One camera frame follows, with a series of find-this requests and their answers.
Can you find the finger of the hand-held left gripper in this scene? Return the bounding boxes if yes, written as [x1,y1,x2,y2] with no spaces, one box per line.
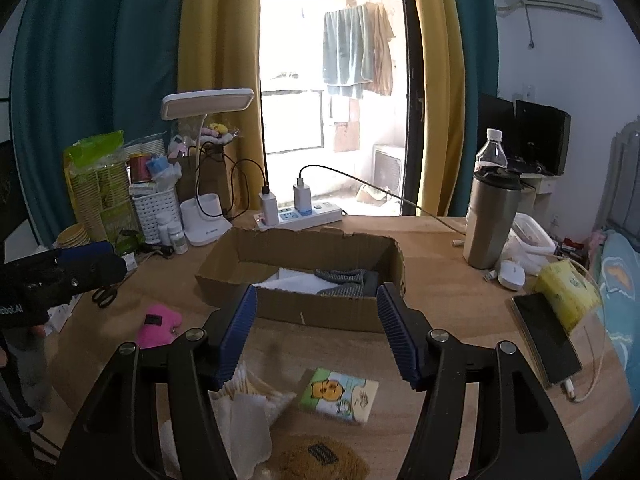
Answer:
[52,241,115,265]
[57,255,128,295]

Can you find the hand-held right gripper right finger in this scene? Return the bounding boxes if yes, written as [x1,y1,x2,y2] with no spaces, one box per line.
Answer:
[376,282,583,480]

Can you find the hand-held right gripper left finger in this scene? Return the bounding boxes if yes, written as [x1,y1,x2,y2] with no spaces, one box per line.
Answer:
[55,284,273,480]

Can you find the cardboard box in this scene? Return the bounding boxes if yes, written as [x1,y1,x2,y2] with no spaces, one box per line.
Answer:
[195,226,407,333]

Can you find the pink plush heart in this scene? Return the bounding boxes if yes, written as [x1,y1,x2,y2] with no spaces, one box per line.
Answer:
[136,303,182,350]

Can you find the cartoon print tissue pack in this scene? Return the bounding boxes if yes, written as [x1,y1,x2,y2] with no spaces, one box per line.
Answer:
[299,367,379,426]

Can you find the white cloth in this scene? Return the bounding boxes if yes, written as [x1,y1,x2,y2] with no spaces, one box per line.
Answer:
[160,391,275,480]

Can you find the brown plush toy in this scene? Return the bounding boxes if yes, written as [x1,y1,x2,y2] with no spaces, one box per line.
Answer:
[277,435,371,480]

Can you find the stack of loose paper cups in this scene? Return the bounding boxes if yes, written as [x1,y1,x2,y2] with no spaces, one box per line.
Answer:
[54,224,92,250]

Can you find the black scissors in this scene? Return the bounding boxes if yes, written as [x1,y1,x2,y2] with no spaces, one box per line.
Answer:
[91,284,119,309]

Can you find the black utility tool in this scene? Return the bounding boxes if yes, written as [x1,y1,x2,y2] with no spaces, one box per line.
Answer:
[135,243,174,259]

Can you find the green pack of paper cups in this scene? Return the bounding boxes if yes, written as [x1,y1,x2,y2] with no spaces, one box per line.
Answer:
[63,130,143,253]

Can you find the white paper sheet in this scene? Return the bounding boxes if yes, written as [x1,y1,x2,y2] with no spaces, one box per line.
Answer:
[252,268,326,295]

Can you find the grey knit socks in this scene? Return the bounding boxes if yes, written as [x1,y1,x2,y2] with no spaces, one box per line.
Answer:
[314,268,381,297]

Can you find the white plastic basket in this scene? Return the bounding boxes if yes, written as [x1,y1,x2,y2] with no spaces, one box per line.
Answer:
[131,187,182,246]

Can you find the grey striped pants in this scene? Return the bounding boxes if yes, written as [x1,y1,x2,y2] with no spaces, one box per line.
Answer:
[0,332,52,431]

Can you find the red and gold can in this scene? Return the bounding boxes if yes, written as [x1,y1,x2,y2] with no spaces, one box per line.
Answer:
[129,154,153,183]

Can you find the white computer mouse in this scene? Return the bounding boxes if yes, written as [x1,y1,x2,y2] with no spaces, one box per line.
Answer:
[498,259,526,291]

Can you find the brown paper bag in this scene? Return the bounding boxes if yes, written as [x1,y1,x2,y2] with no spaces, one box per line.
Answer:
[175,152,233,216]

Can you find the white power strip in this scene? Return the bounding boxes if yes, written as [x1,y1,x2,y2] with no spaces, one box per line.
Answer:
[253,201,343,231]

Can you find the steel tumbler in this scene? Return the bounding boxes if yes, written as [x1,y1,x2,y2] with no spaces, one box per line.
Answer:
[462,167,523,270]

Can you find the black smartphone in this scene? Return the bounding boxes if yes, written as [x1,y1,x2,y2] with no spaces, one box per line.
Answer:
[511,292,583,387]

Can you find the white and blue charger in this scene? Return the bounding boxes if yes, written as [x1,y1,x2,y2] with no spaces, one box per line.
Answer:
[292,184,312,218]

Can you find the white plastic container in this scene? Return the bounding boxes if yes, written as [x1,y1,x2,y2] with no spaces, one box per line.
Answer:
[509,212,557,262]

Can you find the teal curtain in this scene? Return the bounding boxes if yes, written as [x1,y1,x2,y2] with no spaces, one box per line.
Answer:
[10,0,190,256]
[445,0,501,216]

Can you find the outdoor air conditioner unit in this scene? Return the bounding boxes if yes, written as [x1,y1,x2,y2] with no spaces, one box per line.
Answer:
[372,144,405,193]

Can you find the yellow tissue pack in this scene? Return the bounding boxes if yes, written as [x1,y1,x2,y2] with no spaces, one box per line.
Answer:
[534,259,603,333]

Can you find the small plush toys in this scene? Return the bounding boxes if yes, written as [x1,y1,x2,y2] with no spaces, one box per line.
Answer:
[202,121,242,145]

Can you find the white desk lamp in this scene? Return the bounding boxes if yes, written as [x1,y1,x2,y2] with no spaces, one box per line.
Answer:
[161,88,256,247]

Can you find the white cabinet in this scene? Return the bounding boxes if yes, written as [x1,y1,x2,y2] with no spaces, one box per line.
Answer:
[520,174,558,211]

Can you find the clear water bottle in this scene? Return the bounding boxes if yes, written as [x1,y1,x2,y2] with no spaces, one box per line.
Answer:
[475,128,508,176]

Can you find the blue printed blanket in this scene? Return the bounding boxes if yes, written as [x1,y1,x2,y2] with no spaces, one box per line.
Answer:
[587,230,640,461]

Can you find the yellow curtain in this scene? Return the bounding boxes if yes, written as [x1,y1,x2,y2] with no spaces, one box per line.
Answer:
[177,0,266,216]
[407,0,463,216]

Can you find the black monitor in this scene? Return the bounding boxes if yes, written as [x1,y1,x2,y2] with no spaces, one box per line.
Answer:
[515,100,572,176]

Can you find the hanging tan shirt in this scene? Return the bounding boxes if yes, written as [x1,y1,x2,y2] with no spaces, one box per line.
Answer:
[365,2,397,97]

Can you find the hanging green towel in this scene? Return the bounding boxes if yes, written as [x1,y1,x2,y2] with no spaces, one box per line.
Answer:
[322,6,373,98]

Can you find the white air conditioner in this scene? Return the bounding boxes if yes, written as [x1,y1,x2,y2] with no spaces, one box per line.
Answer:
[495,0,603,21]

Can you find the black charger cable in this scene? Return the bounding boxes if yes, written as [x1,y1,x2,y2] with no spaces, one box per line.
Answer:
[196,142,268,218]
[298,165,467,235]

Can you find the white phone cable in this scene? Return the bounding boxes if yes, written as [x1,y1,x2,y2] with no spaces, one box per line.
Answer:
[560,255,610,403]

